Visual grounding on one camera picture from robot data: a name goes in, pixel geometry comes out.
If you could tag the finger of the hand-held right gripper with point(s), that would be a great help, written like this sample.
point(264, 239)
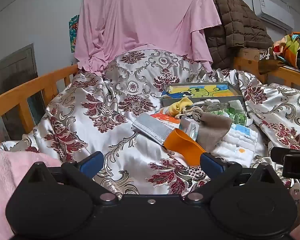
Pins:
point(277, 153)

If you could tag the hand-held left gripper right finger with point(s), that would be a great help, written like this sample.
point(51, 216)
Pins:
point(211, 163)

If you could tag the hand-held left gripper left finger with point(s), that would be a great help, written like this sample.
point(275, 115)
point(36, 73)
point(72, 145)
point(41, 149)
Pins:
point(92, 163)

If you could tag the grey cloth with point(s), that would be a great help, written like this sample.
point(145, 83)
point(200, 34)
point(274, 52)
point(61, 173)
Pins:
point(150, 127)

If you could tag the grey tray with cartoon print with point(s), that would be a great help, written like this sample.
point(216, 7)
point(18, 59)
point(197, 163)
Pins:
point(202, 91)

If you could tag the orange silicone cup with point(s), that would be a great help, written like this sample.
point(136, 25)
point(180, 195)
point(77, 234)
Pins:
point(185, 150)

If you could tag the white quilted cloth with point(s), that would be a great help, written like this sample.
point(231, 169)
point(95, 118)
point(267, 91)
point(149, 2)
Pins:
point(237, 142)

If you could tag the floral satin blanket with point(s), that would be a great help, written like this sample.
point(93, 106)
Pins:
point(90, 130)

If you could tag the yellow sock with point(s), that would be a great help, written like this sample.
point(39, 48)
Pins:
point(182, 106)

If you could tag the orange cardboard box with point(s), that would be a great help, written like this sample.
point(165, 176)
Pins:
point(162, 117)

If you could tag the pink fleece blanket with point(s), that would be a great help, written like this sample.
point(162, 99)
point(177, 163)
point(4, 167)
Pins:
point(5, 180)

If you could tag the brown bag with white print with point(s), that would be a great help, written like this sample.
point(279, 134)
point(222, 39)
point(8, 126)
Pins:
point(267, 63)

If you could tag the multicoloured cloth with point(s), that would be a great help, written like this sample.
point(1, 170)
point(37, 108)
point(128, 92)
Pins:
point(290, 47)

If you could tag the grey wooden door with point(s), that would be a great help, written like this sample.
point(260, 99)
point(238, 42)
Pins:
point(15, 75)

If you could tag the brown quilted jacket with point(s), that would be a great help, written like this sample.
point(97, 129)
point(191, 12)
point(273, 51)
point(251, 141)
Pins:
point(237, 25)

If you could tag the white air conditioner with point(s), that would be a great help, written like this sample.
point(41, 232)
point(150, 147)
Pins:
point(270, 11)

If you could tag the pink bed sheet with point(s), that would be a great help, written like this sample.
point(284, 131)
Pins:
point(145, 17)

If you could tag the wooden bed side rail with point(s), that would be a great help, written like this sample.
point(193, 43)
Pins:
point(27, 85)
point(290, 76)

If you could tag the teal wall poster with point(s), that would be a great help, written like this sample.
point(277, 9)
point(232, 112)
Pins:
point(73, 32)

